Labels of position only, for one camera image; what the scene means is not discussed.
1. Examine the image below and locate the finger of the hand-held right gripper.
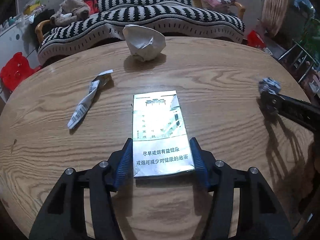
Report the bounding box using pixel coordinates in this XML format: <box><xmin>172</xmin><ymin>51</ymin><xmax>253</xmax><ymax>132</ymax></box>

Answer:
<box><xmin>260</xmin><ymin>92</ymin><xmax>320</xmax><ymax>132</ymax></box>

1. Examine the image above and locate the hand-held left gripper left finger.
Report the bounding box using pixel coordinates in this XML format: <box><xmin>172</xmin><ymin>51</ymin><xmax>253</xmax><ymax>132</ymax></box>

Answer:
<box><xmin>29</xmin><ymin>138</ymin><xmax>133</xmax><ymax>240</ymax></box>

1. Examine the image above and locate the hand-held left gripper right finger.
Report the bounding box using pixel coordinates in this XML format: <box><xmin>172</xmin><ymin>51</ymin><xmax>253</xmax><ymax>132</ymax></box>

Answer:
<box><xmin>189</xmin><ymin>137</ymin><xmax>293</xmax><ymax>240</ymax></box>

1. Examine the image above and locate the small foil ball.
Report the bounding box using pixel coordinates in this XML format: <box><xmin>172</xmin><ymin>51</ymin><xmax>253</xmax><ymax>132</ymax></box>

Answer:
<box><xmin>258</xmin><ymin>77</ymin><xmax>281</xmax><ymax>96</ymax></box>

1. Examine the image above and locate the silver cigarette box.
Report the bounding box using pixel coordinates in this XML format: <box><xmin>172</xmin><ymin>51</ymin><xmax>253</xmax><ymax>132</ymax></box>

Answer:
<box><xmin>132</xmin><ymin>90</ymin><xmax>195</xmax><ymax>179</ymax></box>

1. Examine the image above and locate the metal chair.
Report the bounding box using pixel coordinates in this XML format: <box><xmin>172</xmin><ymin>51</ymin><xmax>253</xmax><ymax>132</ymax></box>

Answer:
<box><xmin>277</xmin><ymin>40</ymin><xmax>318</xmax><ymax>83</ymax></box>

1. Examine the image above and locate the twisted white wrapper strip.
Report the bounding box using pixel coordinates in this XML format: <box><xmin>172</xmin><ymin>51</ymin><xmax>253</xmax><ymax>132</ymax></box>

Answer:
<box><xmin>67</xmin><ymin>69</ymin><xmax>114</xmax><ymax>130</ymax></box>

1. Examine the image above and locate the green plant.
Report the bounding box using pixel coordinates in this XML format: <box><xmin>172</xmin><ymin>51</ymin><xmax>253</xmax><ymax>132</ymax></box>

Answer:
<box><xmin>303</xmin><ymin>17</ymin><xmax>320</xmax><ymax>63</ymax></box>

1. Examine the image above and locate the red plastic bag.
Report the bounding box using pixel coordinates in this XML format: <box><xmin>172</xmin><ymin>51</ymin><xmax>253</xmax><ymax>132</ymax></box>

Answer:
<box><xmin>246</xmin><ymin>30</ymin><xmax>266</xmax><ymax>49</ymax></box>

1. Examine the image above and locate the woven bamboo curtain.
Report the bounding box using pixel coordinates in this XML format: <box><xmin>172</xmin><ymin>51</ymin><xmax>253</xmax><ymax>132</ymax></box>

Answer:
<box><xmin>261</xmin><ymin>0</ymin><xmax>292</xmax><ymax>37</ymax></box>

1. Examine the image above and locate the white crumpled paper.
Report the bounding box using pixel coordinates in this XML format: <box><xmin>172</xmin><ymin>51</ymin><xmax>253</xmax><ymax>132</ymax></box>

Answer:
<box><xmin>122</xmin><ymin>24</ymin><xmax>166</xmax><ymax>62</ymax></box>

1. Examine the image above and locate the red bear-shaped stool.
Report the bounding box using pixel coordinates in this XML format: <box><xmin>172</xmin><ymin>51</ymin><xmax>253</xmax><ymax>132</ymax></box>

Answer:
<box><xmin>0</xmin><ymin>52</ymin><xmax>42</xmax><ymax>92</ymax></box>

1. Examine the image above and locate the black white striped sofa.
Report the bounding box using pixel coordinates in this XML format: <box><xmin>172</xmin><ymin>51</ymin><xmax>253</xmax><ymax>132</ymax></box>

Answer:
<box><xmin>37</xmin><ymin>0</ymin><xmax>245</xmax><ymax>64</ymax></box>

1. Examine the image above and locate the wooden-armed sofa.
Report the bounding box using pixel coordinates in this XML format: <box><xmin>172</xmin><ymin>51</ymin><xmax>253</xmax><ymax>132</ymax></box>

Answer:
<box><xmin>34</xmin><ymin>0</ymin><xmax>247</xmax><ymax>64</ymax></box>

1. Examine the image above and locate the brown plush toy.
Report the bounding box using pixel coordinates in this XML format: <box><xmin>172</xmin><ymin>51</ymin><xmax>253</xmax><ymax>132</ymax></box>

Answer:
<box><xmin>50</xmin><ymin>0</ymin><xmax>90</xmax><ymax>27</ymax></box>

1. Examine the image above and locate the red cloth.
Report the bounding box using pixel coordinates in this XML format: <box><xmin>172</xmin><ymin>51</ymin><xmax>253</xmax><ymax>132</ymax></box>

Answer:
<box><xmin>82</xmin><ymin>0</ymin><xmax>99</xmax><ymax>15</ymax></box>

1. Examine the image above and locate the white cabinet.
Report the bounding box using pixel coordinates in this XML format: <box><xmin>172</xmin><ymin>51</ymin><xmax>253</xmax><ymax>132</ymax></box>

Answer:
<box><xmin>0</xmin><ymin>15</ymin><xmax>40</xmax><ymax>63</ymax></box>

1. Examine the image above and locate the yellow box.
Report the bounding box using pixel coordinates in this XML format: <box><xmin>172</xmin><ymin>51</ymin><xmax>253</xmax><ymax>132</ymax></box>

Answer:
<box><xmin>24</xmin><ymin>4</ymin><xmax>41</xmax><ymax>15</ymax></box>

